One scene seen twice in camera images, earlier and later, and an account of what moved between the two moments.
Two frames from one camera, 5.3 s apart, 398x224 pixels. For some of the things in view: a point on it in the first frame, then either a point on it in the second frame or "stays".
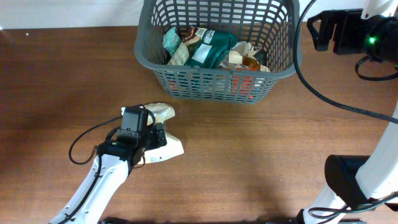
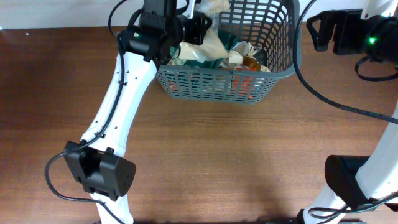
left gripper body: [151, 137] → [194, 29]
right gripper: [347, 22] stays
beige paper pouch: [173, 146] → [214, 47]
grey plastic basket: [267, 24] stays
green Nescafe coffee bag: [209, 51] → [228, 40]
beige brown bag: [242, 56] stays
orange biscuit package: [244, 84] stays
